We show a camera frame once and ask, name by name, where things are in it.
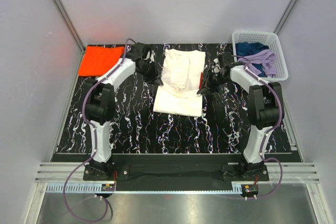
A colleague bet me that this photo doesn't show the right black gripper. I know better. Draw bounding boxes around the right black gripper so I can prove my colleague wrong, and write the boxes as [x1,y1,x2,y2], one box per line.
[197,70,229,96]

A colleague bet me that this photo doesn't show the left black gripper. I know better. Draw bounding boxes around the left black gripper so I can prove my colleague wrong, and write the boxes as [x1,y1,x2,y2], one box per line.
[137,60,163,87]

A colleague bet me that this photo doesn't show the white t shirt red print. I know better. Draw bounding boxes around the white t shirt red print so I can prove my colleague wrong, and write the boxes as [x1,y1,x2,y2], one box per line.
[153,49,206,117]

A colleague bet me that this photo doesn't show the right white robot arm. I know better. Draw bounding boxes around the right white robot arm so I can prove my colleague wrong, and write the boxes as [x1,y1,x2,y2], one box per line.
[197,52,284,180]

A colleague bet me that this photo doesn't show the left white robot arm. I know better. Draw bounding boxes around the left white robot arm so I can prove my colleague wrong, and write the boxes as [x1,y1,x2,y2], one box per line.
[82,42,163,180]

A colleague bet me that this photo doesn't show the dark blue t shirt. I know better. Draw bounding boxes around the dark blue t shirt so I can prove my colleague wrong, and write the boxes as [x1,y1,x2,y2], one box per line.
[235,42,269,77]

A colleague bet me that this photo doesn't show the lilac t shirt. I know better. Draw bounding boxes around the lilac t shirt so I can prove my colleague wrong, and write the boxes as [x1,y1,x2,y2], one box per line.
[237,49,278,78]

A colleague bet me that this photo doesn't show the folded orange t shirt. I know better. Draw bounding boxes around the folded orange t shirt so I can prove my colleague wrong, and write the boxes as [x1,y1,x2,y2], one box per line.
[78,46,124,77]

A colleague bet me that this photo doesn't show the white plastic laundry basket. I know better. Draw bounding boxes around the white plastic laundry basket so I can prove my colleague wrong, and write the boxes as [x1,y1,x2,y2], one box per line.
[232,30,289,81]

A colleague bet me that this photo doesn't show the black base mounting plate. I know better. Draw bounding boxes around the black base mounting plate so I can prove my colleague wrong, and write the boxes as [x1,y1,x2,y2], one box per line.
[83,154,269,185]

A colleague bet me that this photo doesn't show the slotted cable duct rail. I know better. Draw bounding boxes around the slotted cable duct rail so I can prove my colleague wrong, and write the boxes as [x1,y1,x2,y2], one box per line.
[46,181,258,195]

